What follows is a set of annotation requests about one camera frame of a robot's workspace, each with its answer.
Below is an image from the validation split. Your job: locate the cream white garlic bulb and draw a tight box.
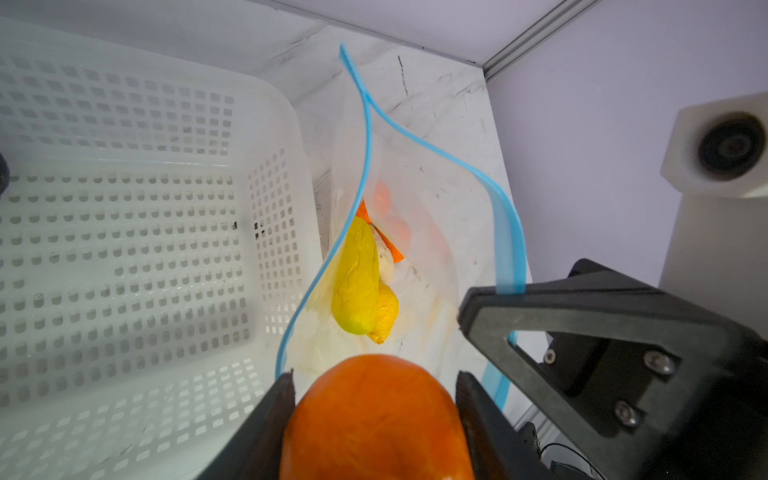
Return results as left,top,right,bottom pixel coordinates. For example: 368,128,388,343
371,226,395,285

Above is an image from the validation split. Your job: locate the orange piece front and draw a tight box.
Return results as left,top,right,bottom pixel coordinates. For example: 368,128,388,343
356,200,405,264

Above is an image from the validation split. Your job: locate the clear zip top bag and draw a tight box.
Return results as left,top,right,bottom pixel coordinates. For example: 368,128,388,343
274,48,529,411

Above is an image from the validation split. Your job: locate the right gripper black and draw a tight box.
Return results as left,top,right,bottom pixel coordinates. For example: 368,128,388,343
457,257,768,480

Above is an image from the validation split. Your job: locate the yellow lemon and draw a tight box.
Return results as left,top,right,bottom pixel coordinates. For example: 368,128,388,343
367,283,399,345

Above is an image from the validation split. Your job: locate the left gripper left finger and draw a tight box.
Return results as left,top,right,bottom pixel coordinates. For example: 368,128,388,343
198,371,296,480

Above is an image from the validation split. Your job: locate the white plastic perforated basket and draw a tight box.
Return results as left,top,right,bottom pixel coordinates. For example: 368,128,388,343
1,18,322,479

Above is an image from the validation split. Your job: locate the small orange tangerine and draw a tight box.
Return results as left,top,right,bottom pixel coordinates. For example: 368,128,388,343
279,354,474,479

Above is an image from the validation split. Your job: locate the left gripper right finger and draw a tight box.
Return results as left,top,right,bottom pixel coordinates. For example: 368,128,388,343
455,371,576,480

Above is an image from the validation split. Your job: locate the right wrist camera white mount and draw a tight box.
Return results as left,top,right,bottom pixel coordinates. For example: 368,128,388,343
660,92,767,336

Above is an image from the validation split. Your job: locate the black round food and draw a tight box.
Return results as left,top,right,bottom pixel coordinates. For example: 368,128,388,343
0,155,10,196

